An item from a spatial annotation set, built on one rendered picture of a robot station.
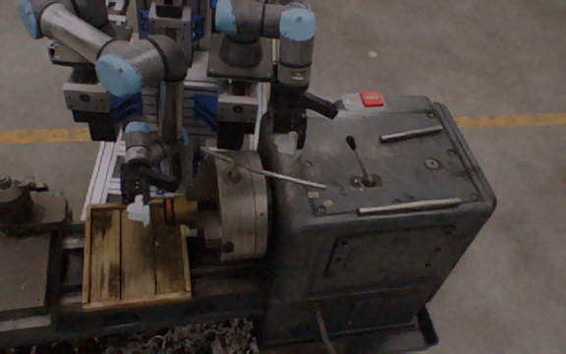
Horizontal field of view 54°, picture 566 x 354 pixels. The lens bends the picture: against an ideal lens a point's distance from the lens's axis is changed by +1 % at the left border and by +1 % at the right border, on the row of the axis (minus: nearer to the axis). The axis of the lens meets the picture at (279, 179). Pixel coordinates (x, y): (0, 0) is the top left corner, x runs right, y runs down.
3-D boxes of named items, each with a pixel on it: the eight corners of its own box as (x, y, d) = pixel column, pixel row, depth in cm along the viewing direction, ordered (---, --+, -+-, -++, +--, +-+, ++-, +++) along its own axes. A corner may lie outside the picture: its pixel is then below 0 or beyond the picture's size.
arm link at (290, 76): (307, 56, 125) (316, 69, 119) (305, 75, 128) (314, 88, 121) (274, 56, 124) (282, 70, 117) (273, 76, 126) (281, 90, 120)
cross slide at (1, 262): (57, 190, 173) (54, 180, 170) (47, 314, 147) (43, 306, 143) (-1, 194, 170) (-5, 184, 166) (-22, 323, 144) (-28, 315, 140)
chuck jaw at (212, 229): (227, 206, 154) (233, 239, 145) (226, 219, 157) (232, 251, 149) (187, 210, 151) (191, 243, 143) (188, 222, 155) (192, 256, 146)
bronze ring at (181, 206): (195, 185, 155) (162, 187, 153) (198, 211, 149) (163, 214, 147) (195, 205, 162) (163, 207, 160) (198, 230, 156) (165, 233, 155)
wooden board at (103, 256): (182, 204, 183) (182, 197, 179) (192, 301, 160) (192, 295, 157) (87, 211, 176) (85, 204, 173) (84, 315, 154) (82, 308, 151)
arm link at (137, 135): (150, 137, 176) (149, 118, 169) (151, 163, 169) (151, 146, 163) (125, 137, 174) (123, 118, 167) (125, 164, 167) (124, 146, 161)
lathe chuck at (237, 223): (235, 186, 180) (243, 128, 153) (249, 275, 164) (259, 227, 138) (207, 188, 178) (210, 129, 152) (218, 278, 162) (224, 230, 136)
